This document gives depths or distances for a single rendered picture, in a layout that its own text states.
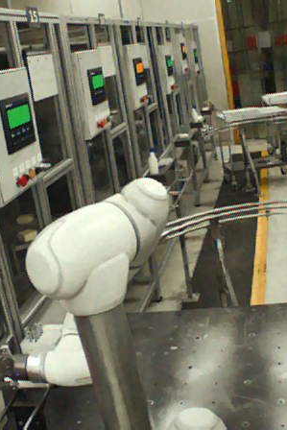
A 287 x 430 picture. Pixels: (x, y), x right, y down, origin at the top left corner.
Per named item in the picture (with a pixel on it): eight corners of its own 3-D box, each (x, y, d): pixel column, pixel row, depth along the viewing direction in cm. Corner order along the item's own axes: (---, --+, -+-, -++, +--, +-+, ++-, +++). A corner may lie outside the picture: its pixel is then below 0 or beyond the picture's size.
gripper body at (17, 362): (39, 372, 160) (11, 372, 163) (33, 346, 158) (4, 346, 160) (30, 387, 153) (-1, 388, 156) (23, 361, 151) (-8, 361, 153)
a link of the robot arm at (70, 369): (52, 394, 153) (63, 357, 164) (106, 394, 149) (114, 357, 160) (38, 370, 147) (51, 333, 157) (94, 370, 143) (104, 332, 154)
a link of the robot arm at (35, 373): (52, 345, 157) (33, 345, 159) (40, 361, 149) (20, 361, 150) (59, 371, 160) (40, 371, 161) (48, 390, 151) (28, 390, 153)
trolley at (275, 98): (315, 161, 762) (309, 90, 736) (275, 166, 768) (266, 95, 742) (303, 150, 843) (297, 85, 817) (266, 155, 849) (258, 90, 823)
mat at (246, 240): (262, 347, 333) (262, 346, 333) (166, 352, 348) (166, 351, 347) (268, 150, 879) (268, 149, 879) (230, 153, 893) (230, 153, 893)
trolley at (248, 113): (232, 194, 667) (222, 111, 641) (222, 183, 721) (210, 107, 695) (301, 182, 672) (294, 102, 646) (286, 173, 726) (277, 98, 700)
